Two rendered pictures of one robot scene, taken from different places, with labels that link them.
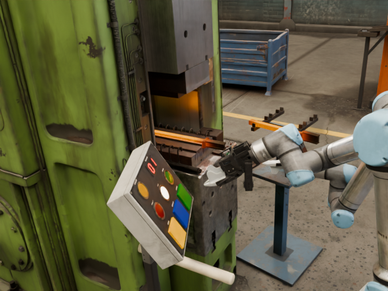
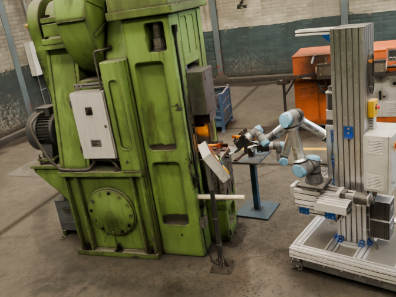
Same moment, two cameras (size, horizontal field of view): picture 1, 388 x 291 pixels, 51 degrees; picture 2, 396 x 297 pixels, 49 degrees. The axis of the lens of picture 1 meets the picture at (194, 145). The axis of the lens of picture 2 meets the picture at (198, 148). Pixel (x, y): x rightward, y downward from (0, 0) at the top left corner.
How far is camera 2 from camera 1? 253 cm
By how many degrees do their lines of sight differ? 12
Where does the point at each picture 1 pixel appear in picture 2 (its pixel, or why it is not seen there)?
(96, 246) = (172, 205)
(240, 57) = not seen: hidden behind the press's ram
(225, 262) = (231, 213)
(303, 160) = (265, 137)
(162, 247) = (223, 173)
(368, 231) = not seen: hidden behind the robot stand
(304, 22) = (235, 76)
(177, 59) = (207, 108)
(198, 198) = not seen: hidden behind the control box
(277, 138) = (254, 131)
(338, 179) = (279, 148)
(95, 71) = (179, 116)
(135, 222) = (213, 164)
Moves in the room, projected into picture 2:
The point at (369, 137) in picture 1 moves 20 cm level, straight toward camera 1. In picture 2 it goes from (283, 119) to (282, 127)
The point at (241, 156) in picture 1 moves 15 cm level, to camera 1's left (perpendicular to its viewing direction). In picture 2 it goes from (242, 139) to (225, 143)
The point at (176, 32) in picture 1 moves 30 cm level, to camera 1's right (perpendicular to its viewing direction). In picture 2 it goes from (205, 97) to (236, 91)
